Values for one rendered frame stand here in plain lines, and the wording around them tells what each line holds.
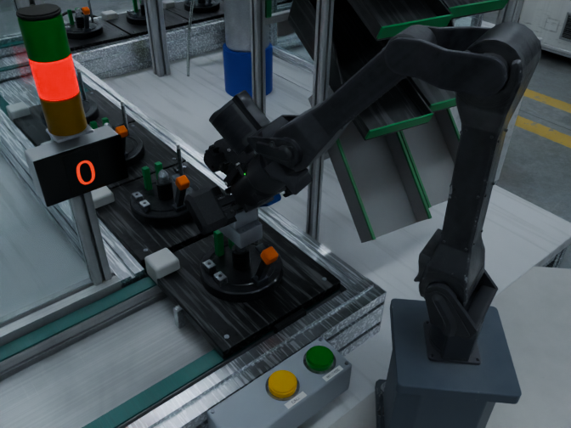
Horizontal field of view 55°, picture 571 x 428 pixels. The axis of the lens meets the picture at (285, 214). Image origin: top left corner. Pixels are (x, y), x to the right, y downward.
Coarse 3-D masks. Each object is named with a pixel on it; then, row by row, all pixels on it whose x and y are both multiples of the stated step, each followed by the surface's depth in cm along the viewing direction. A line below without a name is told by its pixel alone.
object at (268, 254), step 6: (258, 246) 84; (264, 246) 84; (270, 246) 83; (258, 252) 84; (264, 252) 82; (270, 252) 82; (276, 252) 82; (264, 258) 82; (270, 258) 82; (276, 258) 83; (264, 264) 84; (270, 264) 85; (258, 270) 86; (264, 270) 85; (258, 276) 87; (264, 276) 88
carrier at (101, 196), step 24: (144, 168) 106; (168, 168) 119; (192, 168) 120; (96, 192) 108; (120, 192) 112; (144, 192) 109; (168, 192) 106; (120, 216) 105; (144, 216) 103; (168, 216) 102; (120, 240) 101; (144, 240) 100; (168, 240) 100; (192, 240) 101; (144, 264) 96
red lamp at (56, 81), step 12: (60, 60) 66; (72, 60) 68; (36, 72) 66; (48, 72) 66; (60, 72) 67; (72, 72) 68; (36, 84) 68; (48, 84) 67; (60, 84) 67; (72, 84) 69; (48, 96) 68; (60, 96) 68; (72, 96) 69
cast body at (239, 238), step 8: (240, 208) 83; (256, 208) 84; (240, 216) 83; (248, 216) 84; (256, 216) 85; (232, 224) 84; (240, 224) 84; (248, 224) 85; (256, 224) 85; (224, 232) 87; (232, 232) 85; (240, 232) 83; (248, 232) 84; (256, 232) 85; (232, 240) 86; (240, 240) 84; (248, 240) 85; (256, 240) 86; (240, 248) 85
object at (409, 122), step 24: (312, 0) 95; (336, 0) 98; (312, 24) 90; (336, 24) 99; (360, 24) 99; (312, 48) 92; (336, 48) 96; (360, 48) 97; (336, 72) 88; (384, 96) 92; (408, 96) 93; (360, 120) 86; (384, 120) 89; (408, 120) 88
